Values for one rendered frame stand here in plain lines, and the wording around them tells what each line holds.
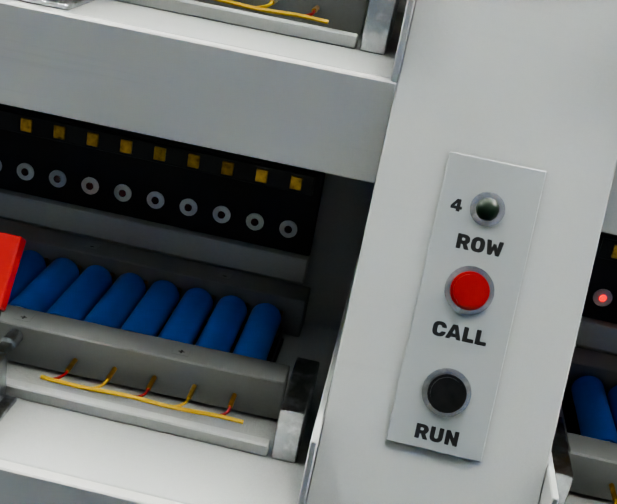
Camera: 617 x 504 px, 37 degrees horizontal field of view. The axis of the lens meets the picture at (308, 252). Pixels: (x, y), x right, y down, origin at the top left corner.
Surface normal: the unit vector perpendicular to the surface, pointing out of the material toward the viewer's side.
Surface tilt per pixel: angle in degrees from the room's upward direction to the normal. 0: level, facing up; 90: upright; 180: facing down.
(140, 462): 22
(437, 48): 90
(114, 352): 112
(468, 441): 90
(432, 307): 90
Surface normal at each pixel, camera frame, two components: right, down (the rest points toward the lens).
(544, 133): -0.07, 0.02
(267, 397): -0.13, 0.39
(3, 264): -0.02, -0.21
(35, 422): 0.17, -0.90
